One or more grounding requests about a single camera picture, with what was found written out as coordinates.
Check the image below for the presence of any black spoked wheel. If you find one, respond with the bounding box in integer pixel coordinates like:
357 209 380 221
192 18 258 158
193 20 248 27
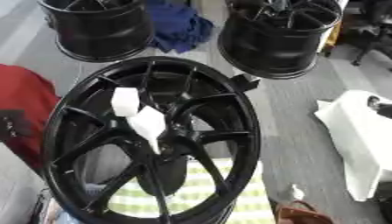
41 56 263 224

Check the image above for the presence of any black wheel rim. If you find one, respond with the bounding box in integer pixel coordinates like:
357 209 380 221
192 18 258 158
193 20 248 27
35 0 157 64
215 0 343 81

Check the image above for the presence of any blue cloth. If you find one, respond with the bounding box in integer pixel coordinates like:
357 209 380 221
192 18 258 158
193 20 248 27
143 0 216 54

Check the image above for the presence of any brown leather bag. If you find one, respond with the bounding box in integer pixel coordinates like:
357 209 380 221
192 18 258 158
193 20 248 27
274 199 337 224

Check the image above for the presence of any red bag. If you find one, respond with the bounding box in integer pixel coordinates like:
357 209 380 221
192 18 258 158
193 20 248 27
0 63 63 171

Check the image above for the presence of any black office chair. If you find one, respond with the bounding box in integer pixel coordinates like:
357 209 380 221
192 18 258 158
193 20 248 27
341 0 392 67

